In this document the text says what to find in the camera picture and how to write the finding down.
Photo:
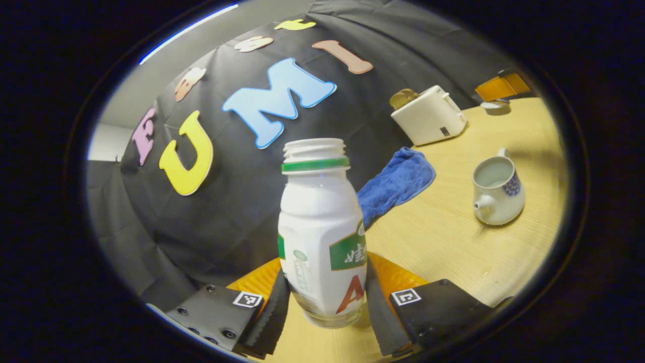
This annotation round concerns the white toaster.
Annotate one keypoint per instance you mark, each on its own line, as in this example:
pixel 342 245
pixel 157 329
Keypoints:
pixel 428 118

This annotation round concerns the white water bottle green label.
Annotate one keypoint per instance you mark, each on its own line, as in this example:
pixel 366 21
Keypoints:
pixel 317 217

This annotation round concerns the black backdrop cloth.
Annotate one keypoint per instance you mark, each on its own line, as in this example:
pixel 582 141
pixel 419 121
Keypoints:
pixel 227 212

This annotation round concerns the brown toast slice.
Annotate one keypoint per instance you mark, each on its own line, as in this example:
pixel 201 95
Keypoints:
pixel 403 98

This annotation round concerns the blue towel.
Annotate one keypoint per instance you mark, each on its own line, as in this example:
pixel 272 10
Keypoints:
pixel 398 184

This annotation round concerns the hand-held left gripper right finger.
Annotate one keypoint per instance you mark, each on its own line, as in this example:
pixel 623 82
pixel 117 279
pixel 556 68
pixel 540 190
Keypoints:
pixel 380 322

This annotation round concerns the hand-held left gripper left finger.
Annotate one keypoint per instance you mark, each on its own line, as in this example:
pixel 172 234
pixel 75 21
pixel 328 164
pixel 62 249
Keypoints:
pixel 269 322

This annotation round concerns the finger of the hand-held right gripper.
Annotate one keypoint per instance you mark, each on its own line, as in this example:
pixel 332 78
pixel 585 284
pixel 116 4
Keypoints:
pixel 491 91
pixel 516 83

